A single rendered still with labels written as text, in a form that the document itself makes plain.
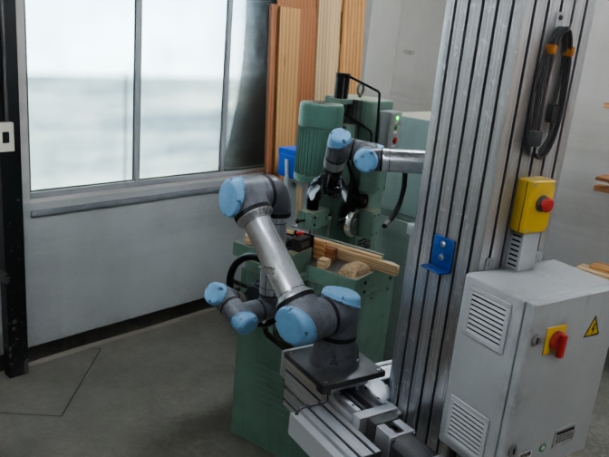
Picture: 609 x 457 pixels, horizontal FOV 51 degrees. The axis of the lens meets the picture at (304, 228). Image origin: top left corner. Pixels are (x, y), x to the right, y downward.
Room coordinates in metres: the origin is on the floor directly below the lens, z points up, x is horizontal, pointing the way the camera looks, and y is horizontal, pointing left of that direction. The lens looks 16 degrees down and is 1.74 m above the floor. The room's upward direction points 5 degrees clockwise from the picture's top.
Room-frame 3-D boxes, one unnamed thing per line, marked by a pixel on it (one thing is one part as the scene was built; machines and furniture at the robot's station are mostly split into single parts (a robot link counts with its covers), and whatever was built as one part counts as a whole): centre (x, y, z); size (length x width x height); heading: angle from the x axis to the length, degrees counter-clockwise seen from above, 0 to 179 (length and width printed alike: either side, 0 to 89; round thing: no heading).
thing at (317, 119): (2.57, -0.02, 1.35); 0.18 x 0.18 x 0.31
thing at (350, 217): (2.61, -0.20, 1.02); 0.12 x 0.03 x 0.12; 147
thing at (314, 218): (2.58, -0.04, 1.03); 0.14 x 0.07 x 0.09; 147
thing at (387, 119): (2.76, -0.32, 1.40); 0.10 x 0.06 x 0.16; 147
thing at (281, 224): (1.97, 0.09, 1.09); 0.12 x 0.11 x 0.49; 45
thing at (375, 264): (2.50, -0.12, 0.92); 0.60 x 0.02 x 0.04; 57
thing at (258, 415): (2.67, -0.09, 0.36); 0.58 x 0.45 x 0.71; 147
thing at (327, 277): (2.46, 0.01, 0.87); 0.61 x 0.30 x 0.06; 57
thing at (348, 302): (1.75, -0.12, 0.98); 0.13 x 0.12 x 0.14; 135
